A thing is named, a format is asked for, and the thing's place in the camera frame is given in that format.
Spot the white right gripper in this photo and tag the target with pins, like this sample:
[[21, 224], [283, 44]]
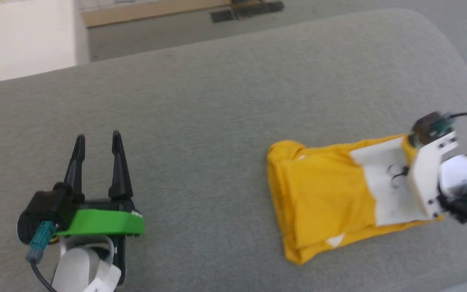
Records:
[[426, 178]]

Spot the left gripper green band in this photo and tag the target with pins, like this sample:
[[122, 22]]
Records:
[[103, 221]]

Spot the yellow garment with white print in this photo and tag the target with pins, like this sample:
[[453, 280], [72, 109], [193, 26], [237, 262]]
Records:
[[322, 194]]

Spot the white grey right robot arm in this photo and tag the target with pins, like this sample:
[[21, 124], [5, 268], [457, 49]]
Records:
[[464, 190]]

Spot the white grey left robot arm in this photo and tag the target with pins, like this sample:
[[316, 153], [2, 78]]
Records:
[[79, 267]]

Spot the grey fabric sofa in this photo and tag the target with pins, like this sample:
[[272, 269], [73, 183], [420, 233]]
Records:
[[217, 101]]

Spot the black floor grille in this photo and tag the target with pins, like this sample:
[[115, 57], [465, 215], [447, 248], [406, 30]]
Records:
[[247, 11]]

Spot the dark right wrist camera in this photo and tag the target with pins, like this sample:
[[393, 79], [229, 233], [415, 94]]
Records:
[[428, 125]]

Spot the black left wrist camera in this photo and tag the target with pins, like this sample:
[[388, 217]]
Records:
[[39, 215]]

